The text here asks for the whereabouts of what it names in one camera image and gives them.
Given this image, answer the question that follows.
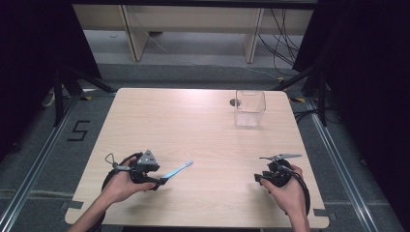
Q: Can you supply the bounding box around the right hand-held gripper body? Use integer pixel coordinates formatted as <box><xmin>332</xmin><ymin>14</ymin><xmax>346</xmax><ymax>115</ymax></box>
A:
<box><xmin>261</xmin><ymin>154</ymin><xmax>303</xmax><ymax>189</ymax></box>

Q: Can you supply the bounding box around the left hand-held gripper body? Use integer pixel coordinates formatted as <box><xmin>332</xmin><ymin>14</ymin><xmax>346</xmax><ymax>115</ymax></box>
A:
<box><xmin>129</xmin><ymin>149</ymin><xmax>161</xmax><ymax>186</ymax></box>

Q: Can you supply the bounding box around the light blue toothbrush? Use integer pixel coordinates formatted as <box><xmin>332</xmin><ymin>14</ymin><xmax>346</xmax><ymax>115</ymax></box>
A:
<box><xmin>161</xmin><ymin>159</ymin><xmax>194</xmax><ymax>180</ymax></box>

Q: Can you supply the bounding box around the clear plastic box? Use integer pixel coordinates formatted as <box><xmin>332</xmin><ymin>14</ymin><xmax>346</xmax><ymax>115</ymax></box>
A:
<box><xmin>233</xmin><ymin>89</ymin><xmax>267</xmax><ymax>128</ymax></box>

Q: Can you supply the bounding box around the person's right hand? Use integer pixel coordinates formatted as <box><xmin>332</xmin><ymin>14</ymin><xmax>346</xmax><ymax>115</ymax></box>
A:
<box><xmin>260</xmin><ymin>163</ymin><xmax>308</xmax><ymax>217</ymax></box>

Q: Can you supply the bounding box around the person's left hand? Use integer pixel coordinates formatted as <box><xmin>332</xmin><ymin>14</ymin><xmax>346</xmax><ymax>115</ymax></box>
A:
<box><xmin>102</xmin><ymin>158</ymin><xmax>157</xmax><ymax>205</ymax></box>

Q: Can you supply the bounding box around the grey tape piece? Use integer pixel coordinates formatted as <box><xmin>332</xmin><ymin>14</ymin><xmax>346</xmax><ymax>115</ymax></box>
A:
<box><xmin>312</xmin><ymin>208</ymin><xmax>338</xmax><ymax>222</ymax></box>
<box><xmin>60</xmin><ymin>199</ymin><xmax>84</xmax><ymax>211</ymax></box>

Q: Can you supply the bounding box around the black metal stand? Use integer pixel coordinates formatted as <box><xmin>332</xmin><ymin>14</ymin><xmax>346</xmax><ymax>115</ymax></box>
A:
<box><xmin>273</xmin><ymin>63</ymin><xmax>329</xmax><ymax>128</ymax></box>
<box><xmin>52</xmin><ymin>63</ymin><xmax>118</xmax><ymax>128</ymax></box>

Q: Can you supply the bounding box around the dark curtain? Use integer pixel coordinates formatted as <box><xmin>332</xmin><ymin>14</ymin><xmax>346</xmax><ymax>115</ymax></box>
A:
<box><xmin>0</xmin><ymin>0</ymin><xmax>103</xmax><ymax>162</ymax></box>
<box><xmin>292</xmin><ymin>0</ymin><xmax>410</xmax><ymax>224</ymax></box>

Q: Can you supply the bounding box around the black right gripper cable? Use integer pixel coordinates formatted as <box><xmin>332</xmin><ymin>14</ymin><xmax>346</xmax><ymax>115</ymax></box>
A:
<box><xmin>276</xmin><ymin>164</ymin><xmax>311</xmax><ymax>218</ymax></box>

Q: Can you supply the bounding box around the grey wire loop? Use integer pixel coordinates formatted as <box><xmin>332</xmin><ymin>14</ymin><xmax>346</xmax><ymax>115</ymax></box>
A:
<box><xmin>104</xmin><ymin>153</ymin><xmax>132</xmax><ymax>172</ymax></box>

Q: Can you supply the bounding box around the metal floor rail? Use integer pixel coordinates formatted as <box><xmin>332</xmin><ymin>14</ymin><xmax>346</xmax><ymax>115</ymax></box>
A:
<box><xmin>304</xmin><ymin>96</ymin><xmax>381</xmax><ymax>232</ymax></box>
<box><xmin>0</xmin><ymin>96</ymin><xmax>81</xmax><ymax>232</ymax></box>

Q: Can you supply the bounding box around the black floor cable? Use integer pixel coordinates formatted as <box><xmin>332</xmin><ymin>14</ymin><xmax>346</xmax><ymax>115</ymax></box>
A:
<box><xmin>292</xmin><ymin>108</ymin><xmax>343</xmax><ymax>126</ymax></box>

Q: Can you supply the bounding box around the bundle of black cables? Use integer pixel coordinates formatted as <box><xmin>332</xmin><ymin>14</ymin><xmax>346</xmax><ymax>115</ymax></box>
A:
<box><xmin>257</xmin><ymin>8</ymin><xmax>306</xmax><ymax>77</ymax></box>

